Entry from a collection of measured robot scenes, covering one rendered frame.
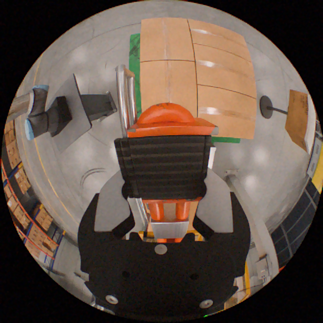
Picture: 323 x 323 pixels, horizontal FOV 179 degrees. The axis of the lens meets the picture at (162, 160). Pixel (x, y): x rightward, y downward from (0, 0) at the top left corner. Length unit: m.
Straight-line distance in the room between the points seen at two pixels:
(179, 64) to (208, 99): 0.34
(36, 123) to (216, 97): 1.21
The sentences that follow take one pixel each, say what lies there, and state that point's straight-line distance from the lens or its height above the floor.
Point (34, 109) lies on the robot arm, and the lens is 0.77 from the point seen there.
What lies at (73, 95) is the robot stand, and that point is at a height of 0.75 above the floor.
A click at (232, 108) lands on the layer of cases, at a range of 0.99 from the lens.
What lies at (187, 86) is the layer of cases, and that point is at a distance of 0.86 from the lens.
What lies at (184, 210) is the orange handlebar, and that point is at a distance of 0.17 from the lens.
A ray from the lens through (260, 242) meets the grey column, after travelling 1.42.
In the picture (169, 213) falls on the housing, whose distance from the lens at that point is 0.19.
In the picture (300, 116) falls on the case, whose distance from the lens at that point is 1.53.
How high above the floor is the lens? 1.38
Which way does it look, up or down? 62 degrees down
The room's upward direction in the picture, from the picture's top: 177 degrees counter-clockwise
